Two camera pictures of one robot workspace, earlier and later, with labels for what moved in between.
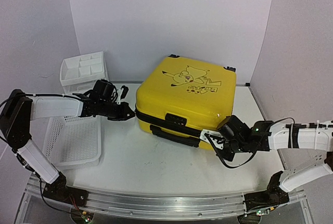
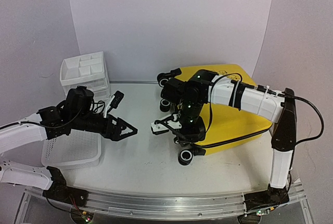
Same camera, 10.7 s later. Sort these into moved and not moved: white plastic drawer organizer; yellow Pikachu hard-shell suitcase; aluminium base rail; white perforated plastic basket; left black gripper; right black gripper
Moved: yellow Pikachu hard-shell suitcase; left black gripper; right black gripper
Not moved: white plastic drawer organizer; white perforated plastic basket; aluminium base rail
